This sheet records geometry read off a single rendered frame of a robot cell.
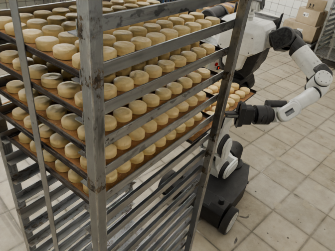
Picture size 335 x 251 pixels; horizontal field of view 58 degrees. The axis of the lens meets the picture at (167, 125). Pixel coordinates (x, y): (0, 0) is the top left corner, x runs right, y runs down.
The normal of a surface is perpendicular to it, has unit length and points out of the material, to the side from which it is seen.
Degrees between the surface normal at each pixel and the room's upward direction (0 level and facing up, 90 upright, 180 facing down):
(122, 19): 90
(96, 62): 90
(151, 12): 90
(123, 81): 0
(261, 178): 0
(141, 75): 0
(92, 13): 90
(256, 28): 46
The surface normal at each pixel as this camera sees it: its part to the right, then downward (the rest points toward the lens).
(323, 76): 0.00, -0.31
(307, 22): -0.77, 0.34
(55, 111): 0.10, -0.82
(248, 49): -0.61, 0.41
